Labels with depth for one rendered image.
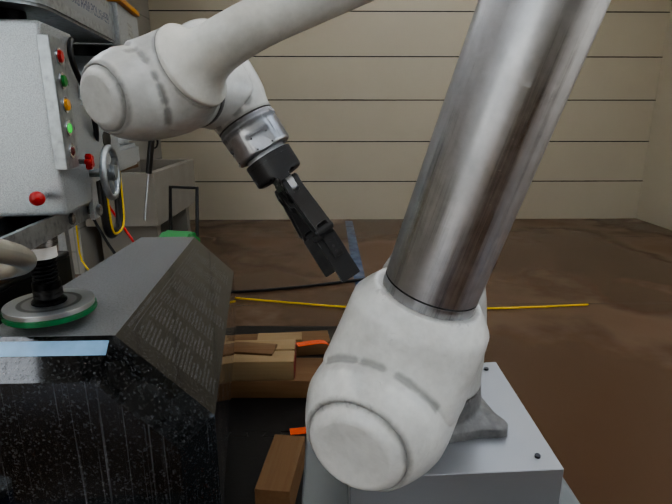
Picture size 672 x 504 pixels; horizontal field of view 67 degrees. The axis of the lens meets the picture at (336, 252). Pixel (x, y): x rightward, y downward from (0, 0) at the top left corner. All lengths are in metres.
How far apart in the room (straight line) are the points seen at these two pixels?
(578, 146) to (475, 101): 6.76
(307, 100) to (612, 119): 3.82
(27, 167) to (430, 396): 1.06
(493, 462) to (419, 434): 0.28
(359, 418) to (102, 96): 0.42
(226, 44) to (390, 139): 5.95
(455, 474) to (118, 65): 0.64
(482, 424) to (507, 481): 0.08
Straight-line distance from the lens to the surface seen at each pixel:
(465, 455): 0.77
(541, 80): 0.45
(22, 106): 1.32
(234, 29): 0.59
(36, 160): 1.32
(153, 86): 0.60
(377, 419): 0.49
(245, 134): 0.74
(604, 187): 7.44
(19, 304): 1.53
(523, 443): 0.81
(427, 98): 6.57
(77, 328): 1.46
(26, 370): 1.43
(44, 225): 1.33
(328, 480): 0.83
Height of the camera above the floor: 1.33
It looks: 15 degrees down
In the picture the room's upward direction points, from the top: straight up
